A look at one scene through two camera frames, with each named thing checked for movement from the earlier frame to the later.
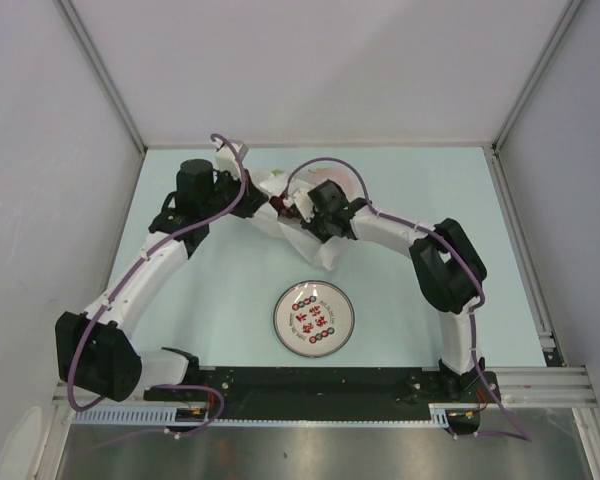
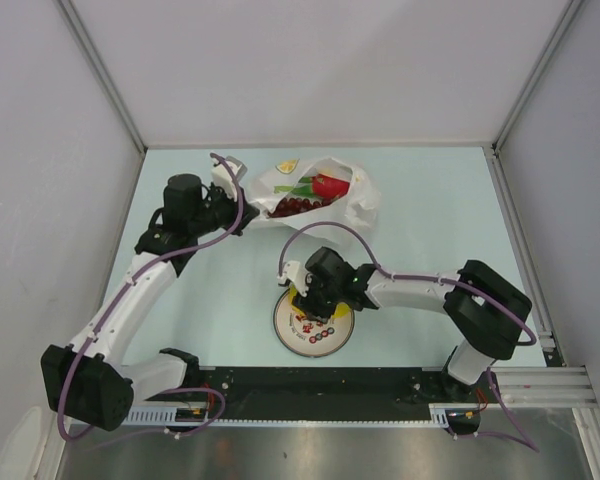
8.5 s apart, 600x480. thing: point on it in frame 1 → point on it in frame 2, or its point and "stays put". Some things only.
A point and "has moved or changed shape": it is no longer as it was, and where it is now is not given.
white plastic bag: x=271 y=223 has moved or changed shape
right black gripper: x=312 y=227 → x=312 y=311
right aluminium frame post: x=492 y=149 stays put
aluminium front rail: x=526 y=387 stays put
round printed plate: x=314 y=318 stays put
